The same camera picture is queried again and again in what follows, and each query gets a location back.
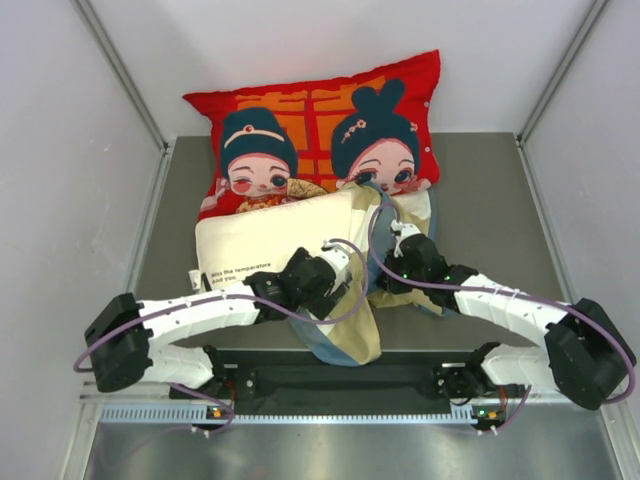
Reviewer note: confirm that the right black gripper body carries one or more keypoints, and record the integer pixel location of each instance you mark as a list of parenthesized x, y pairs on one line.
[(401, 267)]

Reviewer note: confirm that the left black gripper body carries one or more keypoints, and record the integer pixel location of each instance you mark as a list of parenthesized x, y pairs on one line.
[(320, 305)]

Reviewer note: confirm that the blue beige checked pillowcase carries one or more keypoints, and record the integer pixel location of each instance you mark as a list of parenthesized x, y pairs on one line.
[(356, 340)]

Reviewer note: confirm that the cream bear print pillow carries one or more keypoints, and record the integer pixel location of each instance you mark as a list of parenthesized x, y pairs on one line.
[(230, 248)]

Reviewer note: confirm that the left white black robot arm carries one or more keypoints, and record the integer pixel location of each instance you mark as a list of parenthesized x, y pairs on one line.
[(134, 341)]

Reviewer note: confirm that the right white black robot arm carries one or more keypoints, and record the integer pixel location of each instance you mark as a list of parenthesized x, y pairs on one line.
[(574, 349)]

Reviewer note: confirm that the red cartoon couple pillow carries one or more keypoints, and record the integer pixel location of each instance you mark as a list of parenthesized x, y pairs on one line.
[(287, 142)]

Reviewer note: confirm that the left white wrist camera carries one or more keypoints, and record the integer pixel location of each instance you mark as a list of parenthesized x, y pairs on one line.
[(338, 256)]

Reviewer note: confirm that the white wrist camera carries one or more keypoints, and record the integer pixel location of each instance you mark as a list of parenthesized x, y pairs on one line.
[(402, 231), (338, 256)]

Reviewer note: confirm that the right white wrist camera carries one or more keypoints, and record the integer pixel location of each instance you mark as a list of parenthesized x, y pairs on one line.
[(402, 231)]

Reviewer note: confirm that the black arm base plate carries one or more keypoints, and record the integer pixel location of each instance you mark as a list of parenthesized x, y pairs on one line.
[(296, 383)]

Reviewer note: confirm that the left aluminium frame post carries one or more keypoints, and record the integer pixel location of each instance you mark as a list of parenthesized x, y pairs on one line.
[(108, 49)]

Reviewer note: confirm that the aluminium frame post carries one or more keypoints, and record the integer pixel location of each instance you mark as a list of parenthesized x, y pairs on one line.
[(108, 49), (570, 54)]

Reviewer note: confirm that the right aluminium frame post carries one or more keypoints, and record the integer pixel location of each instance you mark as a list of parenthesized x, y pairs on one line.
[(570, 54)]

